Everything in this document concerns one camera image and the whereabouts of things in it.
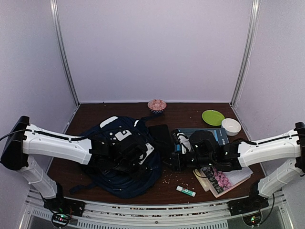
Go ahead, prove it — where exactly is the aluminium frame post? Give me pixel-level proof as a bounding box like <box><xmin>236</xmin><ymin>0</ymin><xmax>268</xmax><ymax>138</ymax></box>
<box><xmin>50</xmin><ymin>0</ymin><xmax>80</xmax><ymax>106</ymax></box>
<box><xmin>230</xmin><ymin>0</ymin><xmax>261</xmax><ymax>108</ymax></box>

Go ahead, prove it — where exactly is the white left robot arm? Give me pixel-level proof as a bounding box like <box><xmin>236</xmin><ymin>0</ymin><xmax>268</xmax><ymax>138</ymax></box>
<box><xmin>0</xmin><ymin>116</ymin><xmax>161</xmax><ymax>212</ymax></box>

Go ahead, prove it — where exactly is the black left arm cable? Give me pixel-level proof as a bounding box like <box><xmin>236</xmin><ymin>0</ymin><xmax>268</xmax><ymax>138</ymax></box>
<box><xmin>0</xmin><ymin>130</ymin><xmax>96</xmax><ymax>167</ymax></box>

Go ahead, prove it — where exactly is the aluminium front rail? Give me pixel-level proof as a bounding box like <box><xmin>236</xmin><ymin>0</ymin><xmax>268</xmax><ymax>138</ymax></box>
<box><xmin>17</xmin><ymin>188</ymin><xmax>296</xmax><ymax>229</ymax></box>

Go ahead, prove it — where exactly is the black flat pencil case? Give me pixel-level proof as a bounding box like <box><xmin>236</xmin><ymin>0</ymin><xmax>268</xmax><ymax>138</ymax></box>
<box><xmin>148</xmin><ymin>124</ymin><xmax>174</xmax><ymax>156</ymax></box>

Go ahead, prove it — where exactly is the green plate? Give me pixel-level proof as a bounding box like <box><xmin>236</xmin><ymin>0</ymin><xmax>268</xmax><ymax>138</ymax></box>
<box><xmin>202</xmin><ymin>110</ymin><xmax>225</xmax><ymax>126</ymax></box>

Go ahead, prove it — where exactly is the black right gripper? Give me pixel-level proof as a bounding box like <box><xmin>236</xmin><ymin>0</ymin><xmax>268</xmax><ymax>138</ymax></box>
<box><xmin>161</xmin><ymin>150</ymin><xmax>215</xmax><ymax>172</ymax></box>

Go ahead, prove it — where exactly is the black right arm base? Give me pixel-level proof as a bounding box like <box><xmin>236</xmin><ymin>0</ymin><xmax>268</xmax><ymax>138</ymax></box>
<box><xmin>227</xmin><ymin>182</ymin><xmax>269</xmax><ymax>216</ymax></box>

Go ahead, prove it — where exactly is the pink flower Designer Fate book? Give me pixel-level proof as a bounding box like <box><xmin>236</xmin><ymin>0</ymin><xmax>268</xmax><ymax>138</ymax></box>
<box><xmin>199</xmin><ymin>167</ymin><xmax>253</xmax><ymax>198</ymax></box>

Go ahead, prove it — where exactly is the white bowl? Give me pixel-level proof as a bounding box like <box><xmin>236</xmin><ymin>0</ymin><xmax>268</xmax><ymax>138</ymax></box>
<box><xmin>221</xmin><ymin>118</ymin><xmax>242</xmax><ymax>136</ymax></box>

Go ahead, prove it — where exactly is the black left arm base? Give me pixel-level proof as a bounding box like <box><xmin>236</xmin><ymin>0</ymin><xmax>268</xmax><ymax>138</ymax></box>
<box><xmin>43</xmin><ymin>182</ymin><xmax>85</xmax><ymax>217</ymax></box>

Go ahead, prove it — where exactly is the white green glue stick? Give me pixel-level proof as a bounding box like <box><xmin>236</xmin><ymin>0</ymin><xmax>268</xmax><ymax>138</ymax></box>
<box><xmin>176</xmin><ymin>186</ymin><xmax>196</xmax><ymax>197</ymax></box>

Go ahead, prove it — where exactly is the left aluminium frame post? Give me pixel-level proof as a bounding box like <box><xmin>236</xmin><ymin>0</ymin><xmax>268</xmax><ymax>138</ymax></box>
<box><xmin>50</xmin><ymin>0</ymin><xmax>80</xmax><ymax>106</ymax></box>

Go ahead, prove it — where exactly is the right aluminium frame post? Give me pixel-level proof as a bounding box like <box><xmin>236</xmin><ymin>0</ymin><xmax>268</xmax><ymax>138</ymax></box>
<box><xmin>230</xmin><ymin>0</ymin><xmax>261</xmax><ymax>108</ymax></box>

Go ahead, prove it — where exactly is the yellow highlighter pen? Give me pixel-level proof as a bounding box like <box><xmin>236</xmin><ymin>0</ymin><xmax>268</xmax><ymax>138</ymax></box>
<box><xmin>193</xmin><ymin>169</ymin><xmax>210</xmax><ymax>192</ymax></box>

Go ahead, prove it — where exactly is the red blue patterned bowl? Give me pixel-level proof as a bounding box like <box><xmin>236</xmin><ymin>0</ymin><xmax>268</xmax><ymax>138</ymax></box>
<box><xmin>147</xmin><ymin>99</ymin><xmax>167</xmax><ymax>114</ymax></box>

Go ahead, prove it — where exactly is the navy blue student backpack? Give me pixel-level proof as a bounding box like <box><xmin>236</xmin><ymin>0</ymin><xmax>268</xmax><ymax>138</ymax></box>
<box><xmin>69</xmin><ymin>115</ymin><xmax>162</xmax><ymax>199</ymax></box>

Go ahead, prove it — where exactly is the teal Humor hardcover book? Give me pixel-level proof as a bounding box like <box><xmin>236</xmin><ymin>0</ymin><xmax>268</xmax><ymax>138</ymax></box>
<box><xmin>171</xmin><ymin>128</ymin><xmax>229</xmax><ymax>156</ymax></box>

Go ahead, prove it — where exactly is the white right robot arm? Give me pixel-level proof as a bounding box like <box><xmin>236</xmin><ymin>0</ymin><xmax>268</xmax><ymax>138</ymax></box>
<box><xmin>163</xmin><ymin>122</ymin><xmax>305</xmax><ymax>211</ymax></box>

